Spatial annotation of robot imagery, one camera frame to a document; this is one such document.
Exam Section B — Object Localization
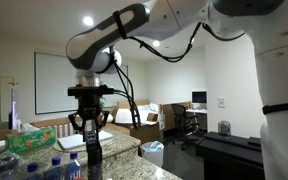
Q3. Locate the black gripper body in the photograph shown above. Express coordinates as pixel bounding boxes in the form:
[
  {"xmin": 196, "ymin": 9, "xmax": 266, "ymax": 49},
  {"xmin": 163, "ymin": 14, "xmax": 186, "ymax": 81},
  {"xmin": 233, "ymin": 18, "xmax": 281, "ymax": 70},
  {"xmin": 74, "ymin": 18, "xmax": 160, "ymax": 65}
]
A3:
[{"xmin": 68, "ymin": 85, "xmax": 114, "ymax": 132}]

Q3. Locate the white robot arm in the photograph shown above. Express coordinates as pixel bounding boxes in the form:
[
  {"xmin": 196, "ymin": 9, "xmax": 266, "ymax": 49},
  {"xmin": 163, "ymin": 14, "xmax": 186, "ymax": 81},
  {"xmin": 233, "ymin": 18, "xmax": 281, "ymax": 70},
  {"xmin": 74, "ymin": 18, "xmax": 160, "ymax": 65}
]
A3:
[{"xmin": 66, "ymin": 0, "xmax": 288, "ymax": 180}]

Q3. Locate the green tissue box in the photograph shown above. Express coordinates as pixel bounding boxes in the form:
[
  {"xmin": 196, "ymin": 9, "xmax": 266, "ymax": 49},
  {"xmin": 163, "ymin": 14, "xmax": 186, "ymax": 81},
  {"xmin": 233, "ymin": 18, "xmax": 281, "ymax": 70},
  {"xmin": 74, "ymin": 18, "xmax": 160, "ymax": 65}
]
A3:
[{"xmin": 6, "ymin": 128, "xmax": 57, "ymax": 153}]

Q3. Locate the Fiji water bottle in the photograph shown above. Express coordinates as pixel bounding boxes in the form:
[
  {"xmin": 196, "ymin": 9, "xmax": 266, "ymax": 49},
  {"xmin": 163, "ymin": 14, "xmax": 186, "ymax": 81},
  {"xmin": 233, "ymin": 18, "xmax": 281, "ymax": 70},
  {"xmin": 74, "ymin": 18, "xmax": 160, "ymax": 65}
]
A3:
[{"xmin": 65, "ymin": 151, "xmax": 82, "ymax": 180}]

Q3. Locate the white projector screen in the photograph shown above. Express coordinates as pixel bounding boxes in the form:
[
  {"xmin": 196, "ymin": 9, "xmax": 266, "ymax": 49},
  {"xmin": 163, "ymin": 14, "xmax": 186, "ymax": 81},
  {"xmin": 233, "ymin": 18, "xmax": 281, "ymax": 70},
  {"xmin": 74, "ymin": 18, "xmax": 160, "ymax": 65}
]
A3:
[{"xmin": 34, "ymin": 52, "xmax": 78, "ymax": 114}]

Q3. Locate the silver laptop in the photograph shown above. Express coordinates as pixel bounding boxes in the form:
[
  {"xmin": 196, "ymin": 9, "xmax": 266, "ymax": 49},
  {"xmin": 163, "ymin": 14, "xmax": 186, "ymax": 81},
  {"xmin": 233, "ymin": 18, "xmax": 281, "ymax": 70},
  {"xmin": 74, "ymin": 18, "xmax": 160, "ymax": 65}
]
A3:
[{"xmin": 58, "ymin": 130, "xmax": 113, "ymax": 150}]

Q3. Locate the wooden chair back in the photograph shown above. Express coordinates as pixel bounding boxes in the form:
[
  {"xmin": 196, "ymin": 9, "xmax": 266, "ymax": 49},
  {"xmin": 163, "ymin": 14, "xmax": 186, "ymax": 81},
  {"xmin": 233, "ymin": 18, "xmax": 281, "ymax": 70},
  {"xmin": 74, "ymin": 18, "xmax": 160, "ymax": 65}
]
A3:
[{"xmin": 31, "ymin": 117, "xmax": 78, "ymax": 138}]

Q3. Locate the white waste bin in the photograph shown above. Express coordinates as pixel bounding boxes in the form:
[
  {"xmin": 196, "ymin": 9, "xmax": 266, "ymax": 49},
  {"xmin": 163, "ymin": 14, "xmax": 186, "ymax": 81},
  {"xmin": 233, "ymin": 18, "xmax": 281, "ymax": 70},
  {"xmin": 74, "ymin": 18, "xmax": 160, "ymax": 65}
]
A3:
[{"xmin": 140, "ymin": 141, "xmax": 164, "ymax": 167}]

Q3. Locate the black office chair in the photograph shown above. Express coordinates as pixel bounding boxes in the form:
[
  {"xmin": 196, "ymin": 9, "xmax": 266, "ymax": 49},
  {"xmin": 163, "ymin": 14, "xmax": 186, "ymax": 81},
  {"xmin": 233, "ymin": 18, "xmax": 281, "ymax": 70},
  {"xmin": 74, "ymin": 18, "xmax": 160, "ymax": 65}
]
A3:
[{"xmin": 171, "ymin": 104, "xmax": 199, "ymax": 151}]

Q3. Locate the computer monitor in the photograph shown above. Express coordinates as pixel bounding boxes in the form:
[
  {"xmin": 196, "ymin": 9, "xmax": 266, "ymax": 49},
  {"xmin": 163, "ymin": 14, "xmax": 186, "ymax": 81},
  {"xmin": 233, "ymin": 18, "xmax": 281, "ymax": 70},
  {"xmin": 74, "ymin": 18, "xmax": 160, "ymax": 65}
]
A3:
[{"xmin": 192, "ymin": 91, "xmax": 207, "ymax": 103}]

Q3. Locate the black piano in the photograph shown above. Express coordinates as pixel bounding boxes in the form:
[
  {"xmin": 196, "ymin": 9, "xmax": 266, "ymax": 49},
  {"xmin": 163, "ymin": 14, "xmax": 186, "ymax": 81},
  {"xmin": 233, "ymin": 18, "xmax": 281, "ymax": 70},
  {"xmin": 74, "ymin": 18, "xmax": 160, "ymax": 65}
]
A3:
[{"xmin": 196, "ymin": 132, "xmax": 265, "ymax": 180}]

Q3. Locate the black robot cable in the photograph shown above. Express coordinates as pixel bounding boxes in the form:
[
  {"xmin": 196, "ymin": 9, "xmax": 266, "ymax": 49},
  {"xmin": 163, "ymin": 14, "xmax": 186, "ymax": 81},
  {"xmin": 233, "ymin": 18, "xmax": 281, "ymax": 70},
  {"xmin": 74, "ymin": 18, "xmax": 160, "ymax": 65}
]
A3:
[{"xmin": 110, "ymin": 21, "xmax": 203, "ymax": 131}]

